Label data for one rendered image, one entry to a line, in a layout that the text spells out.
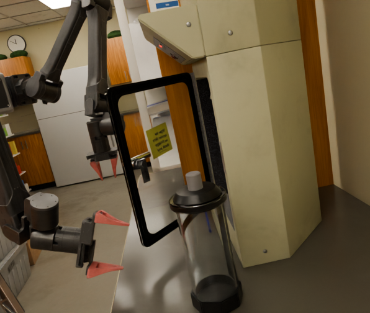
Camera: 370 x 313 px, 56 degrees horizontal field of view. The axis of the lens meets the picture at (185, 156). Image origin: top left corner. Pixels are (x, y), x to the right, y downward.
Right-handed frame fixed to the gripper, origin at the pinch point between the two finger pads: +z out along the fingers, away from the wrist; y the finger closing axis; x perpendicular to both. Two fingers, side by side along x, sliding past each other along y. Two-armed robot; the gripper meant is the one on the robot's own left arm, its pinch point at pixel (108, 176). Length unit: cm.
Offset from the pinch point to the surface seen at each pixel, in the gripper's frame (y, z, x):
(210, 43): 33, -34, -47
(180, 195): 21, -9, -59
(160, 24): 24, -39, -47
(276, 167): 43, -7, -48
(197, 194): 24, -9, -60
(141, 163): 14.3, -10.9, -36.8
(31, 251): -113, 101, 183
